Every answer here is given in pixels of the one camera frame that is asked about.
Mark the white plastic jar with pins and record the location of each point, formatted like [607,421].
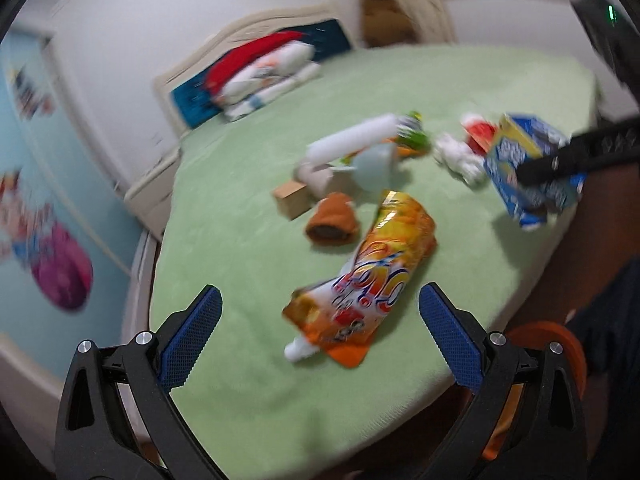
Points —
[322,180]

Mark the small cardboard box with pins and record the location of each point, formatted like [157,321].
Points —
[292,198]

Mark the cream wooden headboard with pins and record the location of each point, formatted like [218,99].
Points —
[189,92]

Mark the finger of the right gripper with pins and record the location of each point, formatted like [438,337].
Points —
[594,150]

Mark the blue cartoon wardrobe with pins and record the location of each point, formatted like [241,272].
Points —
[67,241]

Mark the white tissue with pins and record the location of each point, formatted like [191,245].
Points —
[459,158]

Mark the orange snack bag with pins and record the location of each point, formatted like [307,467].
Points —
[340,316]

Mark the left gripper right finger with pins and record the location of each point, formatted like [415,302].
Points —
[524,419]

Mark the white folded quilt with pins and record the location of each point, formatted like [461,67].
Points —
[263,97]

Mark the red pillow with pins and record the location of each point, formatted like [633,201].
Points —
[238,58]

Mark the floral folded quilt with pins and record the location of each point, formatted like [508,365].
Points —
[267,70]

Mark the white nightstand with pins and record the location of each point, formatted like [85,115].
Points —
[149,199]

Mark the red white wrapper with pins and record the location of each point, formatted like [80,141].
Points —
[479,132]

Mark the brown plush toy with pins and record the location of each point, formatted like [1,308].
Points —
[384,23]

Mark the blue snack box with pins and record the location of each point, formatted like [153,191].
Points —
[520,138]

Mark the green snack wrapper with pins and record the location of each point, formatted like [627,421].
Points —
[410,139]

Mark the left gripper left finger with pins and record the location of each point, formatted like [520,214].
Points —
[116,418]

